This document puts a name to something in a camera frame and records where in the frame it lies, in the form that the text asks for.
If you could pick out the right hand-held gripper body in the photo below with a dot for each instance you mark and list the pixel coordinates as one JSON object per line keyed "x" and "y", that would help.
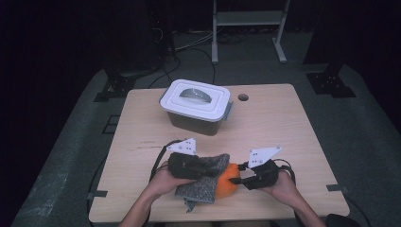
{"x": 266, "y": 175}

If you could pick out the white metal stand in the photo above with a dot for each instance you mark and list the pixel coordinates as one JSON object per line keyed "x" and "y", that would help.
{"x": 249, "y": 18}

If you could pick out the grey fluffy cloth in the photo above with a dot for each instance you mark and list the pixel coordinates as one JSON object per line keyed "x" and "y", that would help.
{"x": 198, "y": 190}

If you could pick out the black tape strip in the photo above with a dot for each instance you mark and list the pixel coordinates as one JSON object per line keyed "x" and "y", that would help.
{"x": 96, "y": 194}
{"x": 337, "y": 188}

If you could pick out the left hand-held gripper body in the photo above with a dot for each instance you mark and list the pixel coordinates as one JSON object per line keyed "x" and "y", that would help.
{"x": 186, "y": 165}

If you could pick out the black stand base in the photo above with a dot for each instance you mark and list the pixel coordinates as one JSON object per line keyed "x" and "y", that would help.
{"x": 119, "y": 83}
{"x": 331, "y": 83}

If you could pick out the person's right hand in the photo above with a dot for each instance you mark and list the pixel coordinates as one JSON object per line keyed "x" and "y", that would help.
{"x": 283, "y": 189}

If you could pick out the black tape square outline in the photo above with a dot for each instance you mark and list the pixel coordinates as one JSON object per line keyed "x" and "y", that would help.
{"x": 108, "y": 124}

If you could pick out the person's left hand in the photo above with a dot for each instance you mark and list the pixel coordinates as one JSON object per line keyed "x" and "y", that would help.
{"x": 164, "y": 183}

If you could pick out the clear grey storage box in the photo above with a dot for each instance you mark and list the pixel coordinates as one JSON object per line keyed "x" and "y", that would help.
{"x": 195, "y": 125}

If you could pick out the orange plush toy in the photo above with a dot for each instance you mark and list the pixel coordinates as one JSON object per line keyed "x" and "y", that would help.
{"x": 227, "y": 183}

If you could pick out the black chair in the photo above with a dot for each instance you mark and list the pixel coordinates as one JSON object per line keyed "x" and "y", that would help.
{"x": 342, "y": 220}

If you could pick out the white box lid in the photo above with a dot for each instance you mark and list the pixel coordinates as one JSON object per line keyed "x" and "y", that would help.
{"x": 195, "y": 105}

